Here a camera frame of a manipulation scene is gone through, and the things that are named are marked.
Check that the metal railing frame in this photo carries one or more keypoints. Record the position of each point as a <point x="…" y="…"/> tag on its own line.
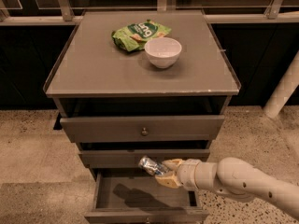
<point x="217" y="11"/>

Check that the grey drawer cabinet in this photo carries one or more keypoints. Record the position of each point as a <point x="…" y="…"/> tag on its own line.
<point x="93" y="78"/>

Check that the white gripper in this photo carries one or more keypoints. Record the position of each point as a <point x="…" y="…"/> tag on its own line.
<point x="188" y="174"/>

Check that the grey top drawer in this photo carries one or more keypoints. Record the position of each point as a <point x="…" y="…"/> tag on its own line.
<point x="141" y="129"/>

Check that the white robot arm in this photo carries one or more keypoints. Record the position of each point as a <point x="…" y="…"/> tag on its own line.
<point x="231" y="178"/>

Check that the grey drawer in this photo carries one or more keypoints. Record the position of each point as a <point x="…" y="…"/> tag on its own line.
<point x="141" y="129"/>
<point x="131" y="196"/>
<point x="130" y="158"/>

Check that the grey bottom drawer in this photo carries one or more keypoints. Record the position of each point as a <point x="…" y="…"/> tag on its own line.
<point x="131" y="196"/>

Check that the silver blue redbull can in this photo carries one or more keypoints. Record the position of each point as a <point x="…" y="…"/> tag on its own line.
<point x="152" y="167"/>

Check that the white ceramic bowl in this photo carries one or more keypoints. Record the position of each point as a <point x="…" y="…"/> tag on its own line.
<point x="162" y="52"/>

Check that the white diagonal post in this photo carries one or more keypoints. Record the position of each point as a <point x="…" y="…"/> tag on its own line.
<point x="284" y="90"/>

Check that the grey middle drawer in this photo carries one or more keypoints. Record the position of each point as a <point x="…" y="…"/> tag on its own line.
<point x="130" y="158"/>

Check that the green chip bag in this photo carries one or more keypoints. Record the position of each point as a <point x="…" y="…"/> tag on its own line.
<point x="133" y="37"/>

